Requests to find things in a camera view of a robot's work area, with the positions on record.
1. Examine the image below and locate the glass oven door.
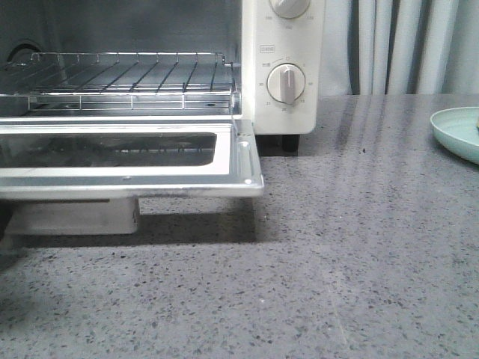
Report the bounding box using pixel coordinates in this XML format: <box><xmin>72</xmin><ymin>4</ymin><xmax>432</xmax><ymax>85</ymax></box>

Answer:
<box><xmin>1</xmin><ymin>116</ymin><xmax>264</xmax><ymax>236</ymax></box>

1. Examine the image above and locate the black oven foot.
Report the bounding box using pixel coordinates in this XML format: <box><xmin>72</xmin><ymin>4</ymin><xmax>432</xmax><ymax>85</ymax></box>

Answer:
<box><xmin>281</xmin><ymin>135</ymin><xmax>300</xmax><ymax>153</ymax></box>

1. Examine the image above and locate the white toaster oven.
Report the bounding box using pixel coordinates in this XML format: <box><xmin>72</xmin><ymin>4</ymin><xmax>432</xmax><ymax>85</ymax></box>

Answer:
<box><xmin>1</xmin><ymin>1</ymin><xmax>325</xmax><ymax>136</ymax></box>

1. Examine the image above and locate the lower white timer knob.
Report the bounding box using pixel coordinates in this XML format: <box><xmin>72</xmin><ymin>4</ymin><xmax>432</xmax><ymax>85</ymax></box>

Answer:
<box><xmin>266</xmin><ymin>64</ymin><xmax>305</xmax><ymax>105</ymax></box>

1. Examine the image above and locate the upper white temperature knob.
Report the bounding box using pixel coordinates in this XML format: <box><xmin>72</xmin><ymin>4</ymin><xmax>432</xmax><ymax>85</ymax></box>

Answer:
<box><xmin>269</xmin><ymin>0</ymin><xmax>311</xmax><ymax>19</ymax></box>

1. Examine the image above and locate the grey white curtain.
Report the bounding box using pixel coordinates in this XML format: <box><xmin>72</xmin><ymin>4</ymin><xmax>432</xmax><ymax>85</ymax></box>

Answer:
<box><xmin>320</xmin><ymin>1</ymin><xmax>478</xmax><ymax>96</ymax></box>

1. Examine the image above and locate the light green plate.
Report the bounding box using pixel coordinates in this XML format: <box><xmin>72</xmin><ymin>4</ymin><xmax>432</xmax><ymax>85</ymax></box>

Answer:
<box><xmin>430</xmin><ymin>107</ymin><xmax>478</xmax><ymax>165</ymax></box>

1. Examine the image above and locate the metal wire oven rack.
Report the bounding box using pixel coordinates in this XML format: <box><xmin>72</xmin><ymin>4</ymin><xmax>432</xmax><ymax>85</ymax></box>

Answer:
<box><xmin>1</xmin><ymin>52</ymin><xmax>241</xmax><ymax>117</ymax></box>

